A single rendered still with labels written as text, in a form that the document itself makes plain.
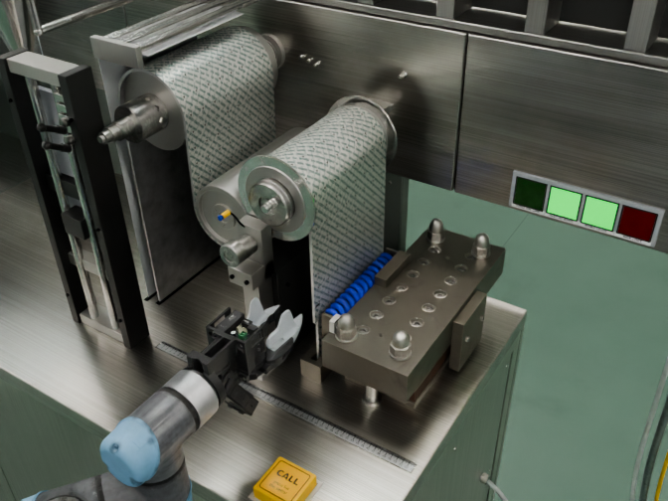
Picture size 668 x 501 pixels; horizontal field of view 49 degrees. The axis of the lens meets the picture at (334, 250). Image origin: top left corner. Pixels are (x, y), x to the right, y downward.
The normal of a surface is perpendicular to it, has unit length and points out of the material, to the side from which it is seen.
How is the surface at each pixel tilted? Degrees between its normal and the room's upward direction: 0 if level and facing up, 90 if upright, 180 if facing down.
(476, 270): 0
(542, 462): 0
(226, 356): 89
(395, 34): 90
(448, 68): 90
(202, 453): 0
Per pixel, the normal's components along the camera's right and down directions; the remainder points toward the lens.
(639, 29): -0.54, 0.50
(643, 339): -0.02, -0.81
